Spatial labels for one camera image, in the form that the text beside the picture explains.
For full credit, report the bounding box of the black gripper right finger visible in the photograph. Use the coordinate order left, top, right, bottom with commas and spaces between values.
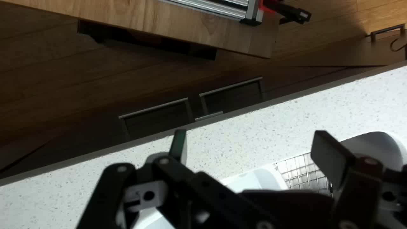
311, 128, 407, 229

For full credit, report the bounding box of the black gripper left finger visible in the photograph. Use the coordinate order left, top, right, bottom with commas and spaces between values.
75, 128, 273, 229

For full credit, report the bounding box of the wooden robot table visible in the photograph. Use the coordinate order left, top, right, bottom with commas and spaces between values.
0, 0, 278, 60

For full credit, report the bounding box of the black and red clamp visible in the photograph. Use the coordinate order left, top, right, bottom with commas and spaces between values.
262, 0, 313, 25

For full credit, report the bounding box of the thin metal cabinet handle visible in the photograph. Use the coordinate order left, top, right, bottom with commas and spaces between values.
368, 23, 407, 43

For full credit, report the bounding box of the aluminium extrusion rail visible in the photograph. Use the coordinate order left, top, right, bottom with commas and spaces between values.
163, 0, 265, 25

